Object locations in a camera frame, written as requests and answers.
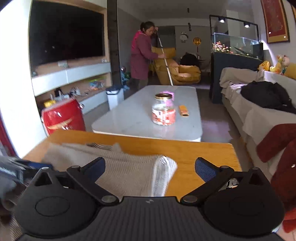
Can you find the yellow armchair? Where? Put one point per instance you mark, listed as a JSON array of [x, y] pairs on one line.
[[182, 74]]

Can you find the glass fish tank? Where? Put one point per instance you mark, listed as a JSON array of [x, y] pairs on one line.
[[235, 42]]

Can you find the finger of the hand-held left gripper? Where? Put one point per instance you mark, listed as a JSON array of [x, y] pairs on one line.
[[37, 166]]

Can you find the yellow cushion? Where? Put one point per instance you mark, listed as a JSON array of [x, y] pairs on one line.
[[291, 74]]

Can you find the person's left forearm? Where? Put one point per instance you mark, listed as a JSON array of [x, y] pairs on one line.
[[9, 204]]

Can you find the framed red picture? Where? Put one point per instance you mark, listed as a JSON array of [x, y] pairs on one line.
[[275, 20]]

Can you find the white coffee table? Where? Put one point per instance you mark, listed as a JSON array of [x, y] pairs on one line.
[[129, 115]]

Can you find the beige sofa cover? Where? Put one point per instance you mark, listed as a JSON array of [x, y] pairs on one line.
[[242, 102]]

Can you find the clear storage box green lid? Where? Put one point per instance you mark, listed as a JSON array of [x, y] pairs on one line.
[[96, 83]]

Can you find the red fleece jacket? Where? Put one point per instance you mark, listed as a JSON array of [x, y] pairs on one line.
[[284, 162]]

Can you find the white trash bin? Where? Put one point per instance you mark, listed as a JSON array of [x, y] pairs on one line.
[[114, 99]]

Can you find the yellow round wall ornament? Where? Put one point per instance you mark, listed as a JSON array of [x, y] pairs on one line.
[[197, 41]]

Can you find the black television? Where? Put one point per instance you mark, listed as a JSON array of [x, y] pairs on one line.
[[64, 34]]

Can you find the small white box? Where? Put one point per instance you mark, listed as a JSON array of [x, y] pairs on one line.
[[62, 64]]

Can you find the red folding rack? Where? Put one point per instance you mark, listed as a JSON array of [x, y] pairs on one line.
[[5, 139]]

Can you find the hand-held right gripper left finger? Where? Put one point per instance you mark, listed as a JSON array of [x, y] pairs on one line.
[[96, 168]]

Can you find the white wall clock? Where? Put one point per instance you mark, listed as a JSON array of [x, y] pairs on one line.
[[183, 37]]

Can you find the glass jar red label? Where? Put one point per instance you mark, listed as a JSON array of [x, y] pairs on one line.
[[163, 113]]

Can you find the yellow duck plush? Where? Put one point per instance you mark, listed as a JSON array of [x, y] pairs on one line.
[[264, 66]]

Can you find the doll plush toy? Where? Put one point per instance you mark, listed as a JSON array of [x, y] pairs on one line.
[[279, 63]]

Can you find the green striped ball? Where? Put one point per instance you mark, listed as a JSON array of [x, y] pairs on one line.
[[127, 75]]

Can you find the yellow container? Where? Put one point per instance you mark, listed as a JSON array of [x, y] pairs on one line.
[[49, 103]]

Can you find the grey sofa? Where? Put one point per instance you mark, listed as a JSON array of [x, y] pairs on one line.
[[277, 77]]

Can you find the black power adapter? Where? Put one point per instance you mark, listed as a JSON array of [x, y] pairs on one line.
[[57, 92]]

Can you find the white TV wall cabinet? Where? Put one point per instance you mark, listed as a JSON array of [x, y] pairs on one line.
[[87, 71]]

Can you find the dark fish tank cabinet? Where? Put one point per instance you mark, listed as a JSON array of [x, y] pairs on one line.
[[217, 78]]

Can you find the small orange box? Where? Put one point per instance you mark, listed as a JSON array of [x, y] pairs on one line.
[[183, 111]]

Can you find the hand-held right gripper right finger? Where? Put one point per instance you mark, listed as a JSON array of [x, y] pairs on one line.
[[205, 172]]

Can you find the black tank light frame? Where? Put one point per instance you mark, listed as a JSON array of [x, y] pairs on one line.
[[222, 19]]

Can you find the black backpack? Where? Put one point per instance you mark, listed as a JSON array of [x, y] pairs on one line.
[[189, 59]]

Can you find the black jacket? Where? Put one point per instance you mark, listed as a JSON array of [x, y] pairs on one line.
[[266, 95]]

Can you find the black white striped garment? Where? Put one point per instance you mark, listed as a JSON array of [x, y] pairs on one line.
[[129, 171]]

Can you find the black hanging ornament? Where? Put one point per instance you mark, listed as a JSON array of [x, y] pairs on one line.
[[189, 26]]

